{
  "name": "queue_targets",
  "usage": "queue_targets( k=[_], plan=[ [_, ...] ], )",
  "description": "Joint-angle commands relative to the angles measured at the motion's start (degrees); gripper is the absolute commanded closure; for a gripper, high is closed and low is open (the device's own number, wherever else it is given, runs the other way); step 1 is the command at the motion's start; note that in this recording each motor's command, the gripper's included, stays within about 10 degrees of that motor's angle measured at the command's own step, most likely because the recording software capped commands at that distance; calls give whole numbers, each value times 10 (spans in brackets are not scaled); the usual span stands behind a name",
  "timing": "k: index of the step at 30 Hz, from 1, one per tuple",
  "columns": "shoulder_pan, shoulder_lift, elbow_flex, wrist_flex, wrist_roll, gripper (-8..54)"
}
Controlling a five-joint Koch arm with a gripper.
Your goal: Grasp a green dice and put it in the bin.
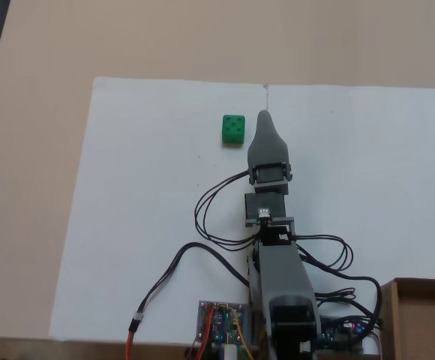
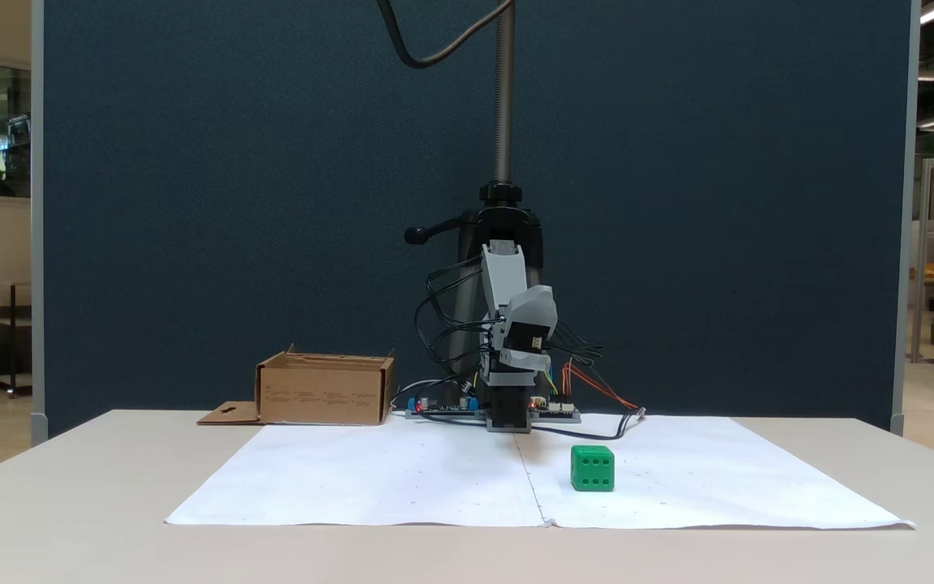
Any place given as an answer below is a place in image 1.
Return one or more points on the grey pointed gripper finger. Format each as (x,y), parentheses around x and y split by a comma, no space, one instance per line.
(267,144)

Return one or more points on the white paper sheet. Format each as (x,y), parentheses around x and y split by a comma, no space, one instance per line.
(146,187)
(371,168)

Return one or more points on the blue circuit board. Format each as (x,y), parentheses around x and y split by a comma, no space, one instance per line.
(337,333)

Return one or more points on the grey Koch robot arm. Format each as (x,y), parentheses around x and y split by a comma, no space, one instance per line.
(281,270)

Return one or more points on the wooden bin box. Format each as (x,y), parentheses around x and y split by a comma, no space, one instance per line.
(427,322)

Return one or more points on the green dice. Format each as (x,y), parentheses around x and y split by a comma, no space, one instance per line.
(233,129)

